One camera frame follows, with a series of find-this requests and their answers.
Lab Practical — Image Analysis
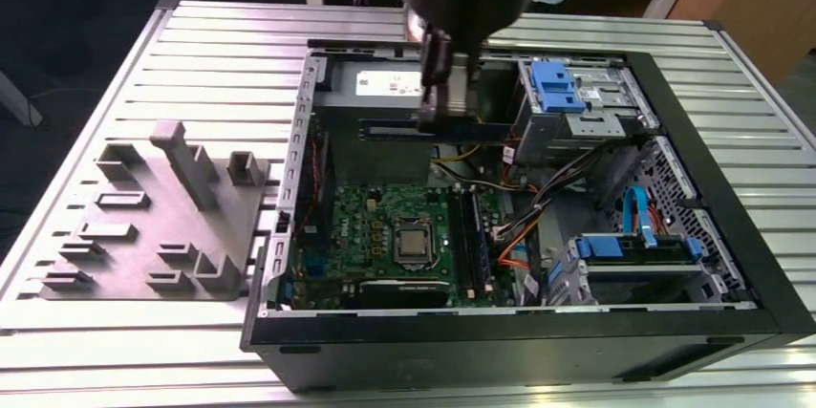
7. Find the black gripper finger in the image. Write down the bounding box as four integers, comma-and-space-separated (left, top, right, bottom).
416, 27, 458, 136
461, 51, 486, 118

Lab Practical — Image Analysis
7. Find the blue disk carrier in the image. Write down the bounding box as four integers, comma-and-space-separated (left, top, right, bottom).
574, 233, 706, 267
528, 59, 585, 114

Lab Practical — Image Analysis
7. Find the silver drive cage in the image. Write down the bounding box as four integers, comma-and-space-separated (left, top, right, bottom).
513, 57, 658, 166

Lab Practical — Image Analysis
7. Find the grey power supply unit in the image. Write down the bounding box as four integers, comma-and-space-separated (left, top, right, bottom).
313, 61, 442, 187

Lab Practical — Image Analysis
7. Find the silver CPU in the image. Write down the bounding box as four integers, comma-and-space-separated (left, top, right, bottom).
394, 228, 436, 257

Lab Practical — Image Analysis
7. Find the green motherboard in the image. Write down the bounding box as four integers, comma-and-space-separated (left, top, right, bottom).
285, 183, 532, 310

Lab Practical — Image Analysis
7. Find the black graphics card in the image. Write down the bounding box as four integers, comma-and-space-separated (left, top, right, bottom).
340, 277, 454, 310

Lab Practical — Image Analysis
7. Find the silver disk bay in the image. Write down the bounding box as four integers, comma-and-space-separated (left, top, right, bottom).
545, 230, 748, 307

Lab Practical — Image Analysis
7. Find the grey parts rack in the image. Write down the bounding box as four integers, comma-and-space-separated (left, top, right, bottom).
37, 118, 285, 303

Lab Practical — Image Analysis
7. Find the black open PC case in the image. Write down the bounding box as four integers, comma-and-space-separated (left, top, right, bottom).
238, 37, 816, 395

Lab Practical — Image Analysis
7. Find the grey chair leg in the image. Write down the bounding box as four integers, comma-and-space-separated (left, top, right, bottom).
0, 71, 44, 126

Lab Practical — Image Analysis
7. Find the yellow wire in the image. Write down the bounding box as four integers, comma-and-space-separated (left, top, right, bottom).
430, 142, 482, 164

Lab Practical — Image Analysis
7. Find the black wire bundle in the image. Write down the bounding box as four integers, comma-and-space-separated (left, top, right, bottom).
494, 136, 646, 238

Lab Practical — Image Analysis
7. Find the thin red wire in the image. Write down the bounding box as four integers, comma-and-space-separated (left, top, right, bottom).
301, 115, 321, 233

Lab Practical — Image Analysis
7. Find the orange wire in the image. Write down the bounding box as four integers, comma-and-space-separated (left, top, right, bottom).
496, 229, 544, 271

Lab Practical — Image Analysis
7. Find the blue flat wire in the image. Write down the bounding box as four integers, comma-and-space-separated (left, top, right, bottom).
621, 185, 662, 250

